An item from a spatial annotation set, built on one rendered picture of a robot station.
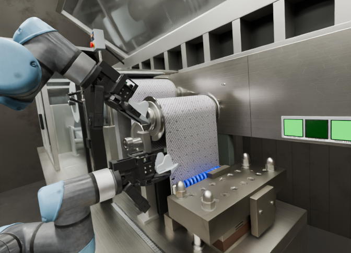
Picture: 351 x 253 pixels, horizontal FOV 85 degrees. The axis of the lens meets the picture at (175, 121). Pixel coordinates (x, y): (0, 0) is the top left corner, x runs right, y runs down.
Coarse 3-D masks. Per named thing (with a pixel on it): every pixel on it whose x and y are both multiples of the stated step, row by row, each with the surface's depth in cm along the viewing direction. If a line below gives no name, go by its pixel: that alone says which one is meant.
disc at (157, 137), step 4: (148, 96) 62; (144, 100) 64; (148, 100) 62; (152, 100) 60; (156, 100) 58; (156, 104) 58; (160, 108) 57; (160, 112) 57; (160, 116) 58; (160, 120) 58; (164, 120) 57; (160, 124) 58; (164, 124) 57; (160, 128) 58; (164, 128) 58; (160, 132) 59; (152, 136) 63; (156, 136) 61; (160, 136) 59; (156, 140) 62
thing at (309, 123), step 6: (306, 120) 56; (312, 120) 55; (306, 126) 56; (312, 126) 55; (318, 126) 54; (324, 126) 53; (306, 132) 56; (312, 132) 55; (318, 132) 54; (324, 132) 53
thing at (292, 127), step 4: (284, 120) 61; (288, 120) 60; (292, 120) 59; (296, 120) 58; (300, 120) 57; (288, 124) 60; (292, 124) 59; (296, 124) 58; (300, 124) 57; (288, 128) 60; (292, 128) 59; (296, 128) 58; (300, 128) 57; (288, 132) 60; (292, 132) 59; (296, 132) 58; (300, 132) 58
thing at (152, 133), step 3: (150, 102) 60; (213, 102) 74; (150, 105) 61; (153, 105) 60; (153, 108) 60; (156, 108) 58; (156, 111) 59; (156, 114) 59; (156, 117) 59; (159, 117) 58; (159, 120) 58; (159, 123) 58; (156, 126) 60; (159, 126) 58; (156, 129) 60; (150, 132) 63; (153, 132) 62; (156, 132) 60; (150, 135) 64; (153, 135) 62
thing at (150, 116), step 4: (148, 108) 61; (148, 112) 59; (152, 112) 59; (148, 116) 59; (152, 116) 59; (148, 120) 60; (152, 120) 58; (156, 120) 59; (152, 124) 59; (156, 124) 60; (144, 128) 63; (148, 128) 60; (152, 128) 60
